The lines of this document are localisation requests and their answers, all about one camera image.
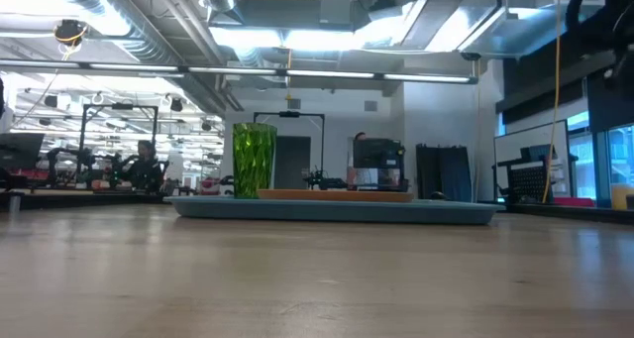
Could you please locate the round black ceiling fixture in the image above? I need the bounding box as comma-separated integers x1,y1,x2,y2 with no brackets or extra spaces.
53,19,90,48

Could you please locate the black pegboard cart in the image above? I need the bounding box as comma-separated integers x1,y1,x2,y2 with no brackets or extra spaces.
493,144,580,205

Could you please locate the black gantry frame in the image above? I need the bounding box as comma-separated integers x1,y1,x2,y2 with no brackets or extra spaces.
253,110,327,191
80,102,160,191

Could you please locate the blue plastic tray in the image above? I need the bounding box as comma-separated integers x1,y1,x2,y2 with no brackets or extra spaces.
162,194,507,226

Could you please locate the orange plate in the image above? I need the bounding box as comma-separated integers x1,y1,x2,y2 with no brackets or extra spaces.
257,188,415,204

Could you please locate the dark curtain panel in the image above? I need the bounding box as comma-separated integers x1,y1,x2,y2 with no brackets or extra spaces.
415,143,474,203

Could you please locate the long ceiling light bar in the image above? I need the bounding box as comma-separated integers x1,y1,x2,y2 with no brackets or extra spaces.
0,58,479,85

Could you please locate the black aluminium table frame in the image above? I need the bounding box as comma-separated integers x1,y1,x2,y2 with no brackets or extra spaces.
0,188,634,226

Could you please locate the whiteboard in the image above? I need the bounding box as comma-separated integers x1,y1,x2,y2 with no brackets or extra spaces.
492,120,572,201

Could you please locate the dark grey door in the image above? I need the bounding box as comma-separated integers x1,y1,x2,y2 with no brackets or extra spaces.
272,135,313,191

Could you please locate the black computer monitor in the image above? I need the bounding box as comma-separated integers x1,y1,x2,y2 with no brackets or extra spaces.
0,132,47,173
351,138,406,192

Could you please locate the yellow cable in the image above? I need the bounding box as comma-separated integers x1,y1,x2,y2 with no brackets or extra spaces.
541,0,565,205

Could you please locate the green faceted glass tumbler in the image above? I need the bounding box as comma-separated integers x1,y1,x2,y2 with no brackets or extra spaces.
232,122,279,200

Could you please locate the silver ventilation duct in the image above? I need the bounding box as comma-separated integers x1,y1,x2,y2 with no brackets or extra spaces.
42,0,234,116

